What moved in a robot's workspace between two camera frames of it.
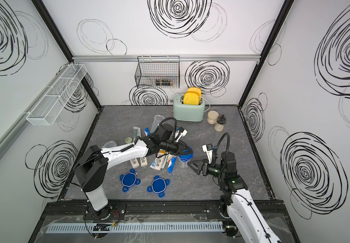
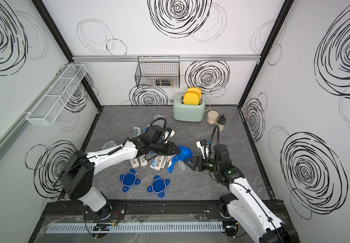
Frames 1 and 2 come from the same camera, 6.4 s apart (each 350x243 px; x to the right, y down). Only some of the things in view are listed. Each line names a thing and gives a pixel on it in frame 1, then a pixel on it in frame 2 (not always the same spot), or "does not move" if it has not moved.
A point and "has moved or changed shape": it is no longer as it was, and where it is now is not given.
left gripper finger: x=188 y=149 -> x=177 y=150
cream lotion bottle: x=143 y=161 does not move
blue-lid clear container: x=110 y=144 does not move
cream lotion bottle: x=134 y=163 does not move
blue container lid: x=129 y=179 does not move
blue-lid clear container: x=158 y=119 has moved or changed shape
